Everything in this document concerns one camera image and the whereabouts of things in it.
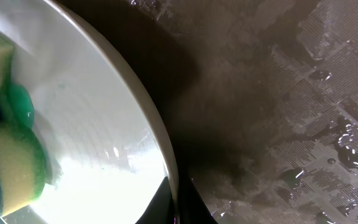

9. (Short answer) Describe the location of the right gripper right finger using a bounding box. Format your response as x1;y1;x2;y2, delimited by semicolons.
178;174;218;224

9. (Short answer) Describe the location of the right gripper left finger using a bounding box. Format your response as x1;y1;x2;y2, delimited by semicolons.
135;177;175;224

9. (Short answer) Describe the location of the light blue plate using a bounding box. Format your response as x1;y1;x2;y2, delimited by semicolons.
0;0;180;223

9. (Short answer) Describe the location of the green yellow sponge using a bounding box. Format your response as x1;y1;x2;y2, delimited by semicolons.
0;36;46;217

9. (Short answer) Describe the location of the dark grey serving tray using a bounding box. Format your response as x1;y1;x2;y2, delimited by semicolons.
63;0;358;223

